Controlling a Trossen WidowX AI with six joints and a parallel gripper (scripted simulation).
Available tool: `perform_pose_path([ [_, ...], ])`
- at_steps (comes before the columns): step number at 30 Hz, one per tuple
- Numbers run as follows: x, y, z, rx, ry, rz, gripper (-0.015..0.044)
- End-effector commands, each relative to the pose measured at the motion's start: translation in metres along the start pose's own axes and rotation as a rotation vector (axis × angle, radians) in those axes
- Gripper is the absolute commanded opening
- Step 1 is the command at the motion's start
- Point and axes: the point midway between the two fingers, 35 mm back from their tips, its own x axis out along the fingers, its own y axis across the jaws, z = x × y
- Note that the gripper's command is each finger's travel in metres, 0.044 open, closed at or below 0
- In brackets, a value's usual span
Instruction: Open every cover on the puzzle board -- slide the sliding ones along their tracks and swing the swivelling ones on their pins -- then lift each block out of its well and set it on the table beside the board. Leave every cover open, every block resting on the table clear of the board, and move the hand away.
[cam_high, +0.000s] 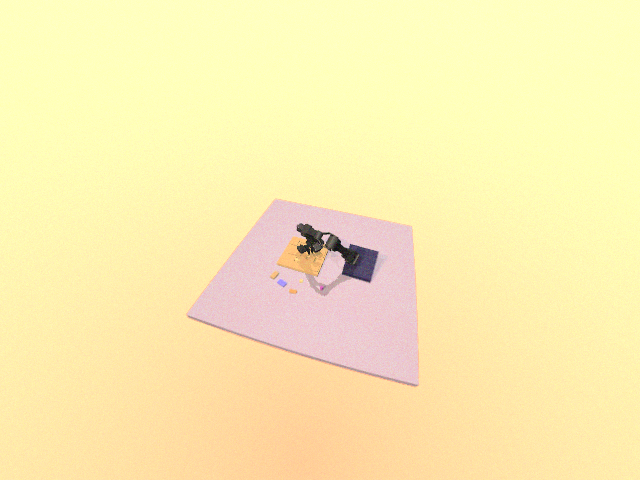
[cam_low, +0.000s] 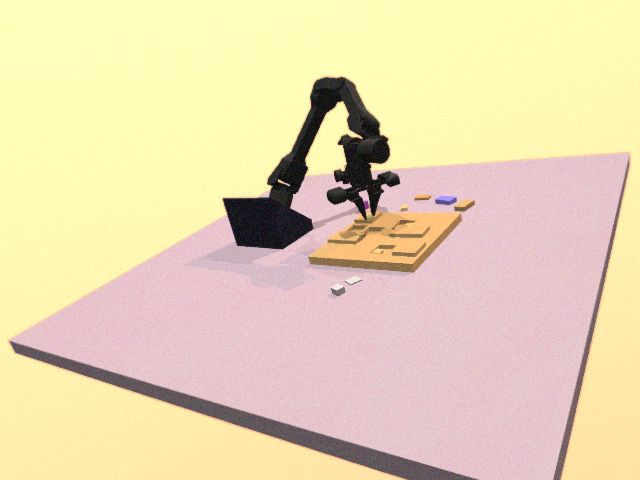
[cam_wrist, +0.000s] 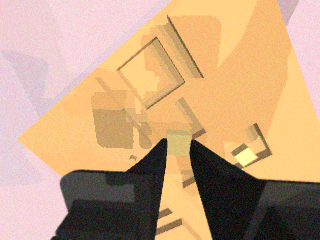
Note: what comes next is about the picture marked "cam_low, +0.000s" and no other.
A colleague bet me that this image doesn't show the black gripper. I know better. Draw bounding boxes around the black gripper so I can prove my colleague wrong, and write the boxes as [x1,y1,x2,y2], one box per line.
[326,162,400,220]

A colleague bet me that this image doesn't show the purple block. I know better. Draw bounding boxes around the purple block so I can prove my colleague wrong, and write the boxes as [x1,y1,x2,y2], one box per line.
[435,196,457,205]

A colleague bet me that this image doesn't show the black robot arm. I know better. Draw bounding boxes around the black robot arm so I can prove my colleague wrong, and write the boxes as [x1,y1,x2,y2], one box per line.
[267,76,390,208]

